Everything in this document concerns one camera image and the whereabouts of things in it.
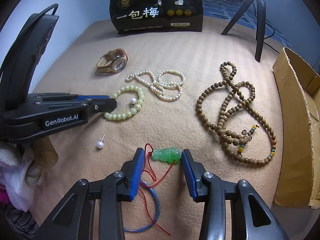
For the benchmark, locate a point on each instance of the blue cord bangle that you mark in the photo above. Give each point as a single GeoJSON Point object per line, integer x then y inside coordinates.
{"type": "Point", "coordinates": [157, 210]}

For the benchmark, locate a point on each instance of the beige blanket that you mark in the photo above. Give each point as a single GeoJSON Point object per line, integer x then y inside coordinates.
{"type": "Point", "coordinates": [162, 124]}

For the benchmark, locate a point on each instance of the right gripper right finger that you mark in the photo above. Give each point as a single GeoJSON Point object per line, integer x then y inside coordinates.
{"type": "Point", "coordinates": [251, 217]}

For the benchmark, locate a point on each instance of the white gloved left hand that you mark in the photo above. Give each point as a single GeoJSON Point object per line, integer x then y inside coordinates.
{"type": "Point", "coordinates": [22, 169]}

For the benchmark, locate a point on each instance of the cardboard box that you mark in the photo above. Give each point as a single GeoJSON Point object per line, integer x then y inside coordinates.
{"type": "Point", "coordinates": [298, 87]}

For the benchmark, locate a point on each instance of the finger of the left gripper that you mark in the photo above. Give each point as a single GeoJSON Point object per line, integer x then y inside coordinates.
{"type": "Point", "coordinates": [46, 97]}
{"type": "Point", "coordinates": [40, 117]}

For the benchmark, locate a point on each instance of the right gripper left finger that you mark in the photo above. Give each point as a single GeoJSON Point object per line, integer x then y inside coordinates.
{"type": "Point", "coordinates": [73, 216]}

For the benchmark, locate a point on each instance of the black snack bag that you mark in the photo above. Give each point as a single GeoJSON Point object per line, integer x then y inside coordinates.
{"type": "Point", "coordinates": [136, 16]}

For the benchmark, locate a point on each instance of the pearl stud earring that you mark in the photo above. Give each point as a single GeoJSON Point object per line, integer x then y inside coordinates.
{"type": "Point", "coordinates": [133, 102]}
{"type": "Point", "coordinates": [100, 143]}

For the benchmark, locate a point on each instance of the red strap wristwatch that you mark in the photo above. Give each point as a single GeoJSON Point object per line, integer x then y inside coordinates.
{"type": "Point", "coordinates": [113, 62]}

